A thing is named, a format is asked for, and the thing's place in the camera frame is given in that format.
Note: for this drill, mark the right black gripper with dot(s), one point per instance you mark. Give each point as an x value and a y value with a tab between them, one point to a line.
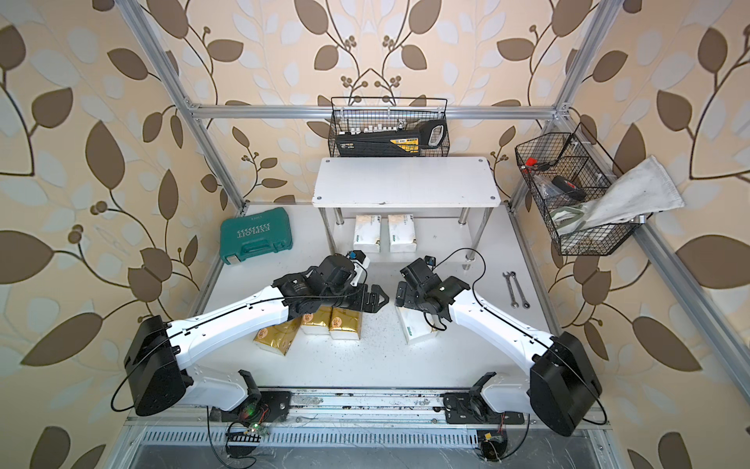
408	296

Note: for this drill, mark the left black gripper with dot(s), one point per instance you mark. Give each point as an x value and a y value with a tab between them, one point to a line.
366	297

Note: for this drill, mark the gold tissue pack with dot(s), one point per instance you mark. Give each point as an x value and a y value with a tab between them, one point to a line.
317	323
278	339
345	324

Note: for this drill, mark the white tissue pack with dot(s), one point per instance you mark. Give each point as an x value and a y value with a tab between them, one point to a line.
367	236
402	233
414	326

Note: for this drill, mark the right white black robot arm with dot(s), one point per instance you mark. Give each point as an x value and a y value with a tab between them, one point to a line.
560	384

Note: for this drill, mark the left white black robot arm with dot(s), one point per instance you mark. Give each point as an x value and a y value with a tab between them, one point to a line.
162	364

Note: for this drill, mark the white two-tier shelf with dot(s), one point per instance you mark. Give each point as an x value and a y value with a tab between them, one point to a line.
405	183

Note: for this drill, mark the silver wrench left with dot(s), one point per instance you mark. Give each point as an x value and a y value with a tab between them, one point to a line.
513	300

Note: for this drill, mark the silver wrench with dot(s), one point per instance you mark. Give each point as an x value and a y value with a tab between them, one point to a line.
513	300
524	300

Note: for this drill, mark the silver wrench right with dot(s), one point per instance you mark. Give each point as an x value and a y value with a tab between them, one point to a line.
524	300

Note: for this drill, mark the green plastic tool case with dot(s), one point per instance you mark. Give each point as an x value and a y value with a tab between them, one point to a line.
254	235

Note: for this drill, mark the black yellow tool box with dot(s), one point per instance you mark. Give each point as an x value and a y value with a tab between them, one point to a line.
423	139

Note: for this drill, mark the white cloth rag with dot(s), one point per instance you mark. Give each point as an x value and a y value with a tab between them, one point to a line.
645	189

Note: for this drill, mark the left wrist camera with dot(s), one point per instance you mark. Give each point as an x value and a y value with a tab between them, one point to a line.
359	258

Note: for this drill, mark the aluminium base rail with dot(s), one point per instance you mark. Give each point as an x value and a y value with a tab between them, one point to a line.
348	418

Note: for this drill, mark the red handled tool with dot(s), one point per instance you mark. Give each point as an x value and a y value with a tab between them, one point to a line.
533	166

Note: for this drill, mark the black wire basket rear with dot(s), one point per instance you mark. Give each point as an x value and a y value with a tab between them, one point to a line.
359	111

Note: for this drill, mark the black wire basket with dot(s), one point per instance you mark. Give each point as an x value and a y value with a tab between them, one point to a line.
359	111
574	178

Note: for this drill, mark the black wire basket right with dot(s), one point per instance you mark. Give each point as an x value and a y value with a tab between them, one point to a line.
574	178

